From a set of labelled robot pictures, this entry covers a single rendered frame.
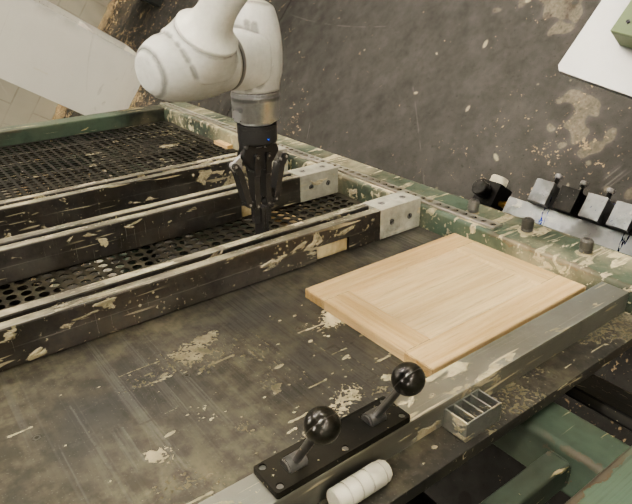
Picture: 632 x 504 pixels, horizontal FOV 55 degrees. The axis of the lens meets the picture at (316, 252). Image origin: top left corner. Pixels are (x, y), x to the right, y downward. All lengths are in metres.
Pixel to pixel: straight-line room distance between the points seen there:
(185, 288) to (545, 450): 0.63
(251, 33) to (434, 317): 0.57
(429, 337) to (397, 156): 1.84
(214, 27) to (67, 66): 4.00
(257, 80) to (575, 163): 1.48
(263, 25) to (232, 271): 0.43
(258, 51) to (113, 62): 3.95
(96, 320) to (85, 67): 4.00
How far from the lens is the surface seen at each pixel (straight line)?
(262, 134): 1.13
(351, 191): 1.59
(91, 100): 5.03
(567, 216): 1.43
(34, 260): 1.31
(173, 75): 0.96
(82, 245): 1.32
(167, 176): 1.61
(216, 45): 0.97
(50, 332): 1.03
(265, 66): 1.09
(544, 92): 2.51
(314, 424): 0.61
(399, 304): 1.07
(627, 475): 0.78
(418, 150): 2.70
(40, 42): 4.86
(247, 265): 1.14
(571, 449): 0.92
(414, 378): 0.67
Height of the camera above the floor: 2.00
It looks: 44 degrees down
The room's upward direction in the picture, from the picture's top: 69 degrees counter-clockwise
